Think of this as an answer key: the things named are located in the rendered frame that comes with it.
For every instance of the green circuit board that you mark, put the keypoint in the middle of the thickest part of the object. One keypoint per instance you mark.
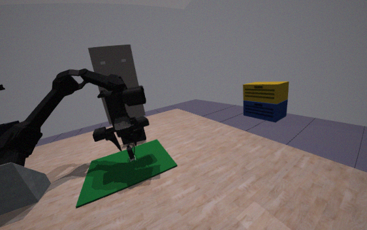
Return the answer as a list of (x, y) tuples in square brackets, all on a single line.
[(116, 172)]

